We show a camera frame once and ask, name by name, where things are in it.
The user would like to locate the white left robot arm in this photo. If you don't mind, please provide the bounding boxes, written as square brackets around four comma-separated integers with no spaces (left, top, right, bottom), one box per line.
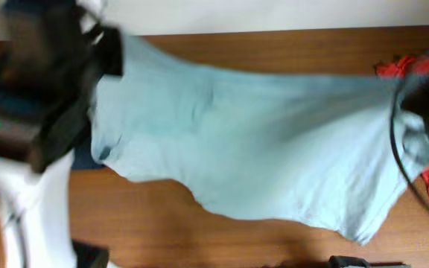
[0,1,123,267]

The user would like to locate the light blue t-shirt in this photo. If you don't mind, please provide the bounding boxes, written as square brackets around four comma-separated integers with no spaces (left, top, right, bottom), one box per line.
[91,35,407,245]

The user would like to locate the folded navy garment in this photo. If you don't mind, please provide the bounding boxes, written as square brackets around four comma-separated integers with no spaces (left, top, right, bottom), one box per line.
[71,138,104,170]

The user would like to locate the red cloth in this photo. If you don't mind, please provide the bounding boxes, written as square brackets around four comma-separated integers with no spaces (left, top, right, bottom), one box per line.
[375,52,429,206]

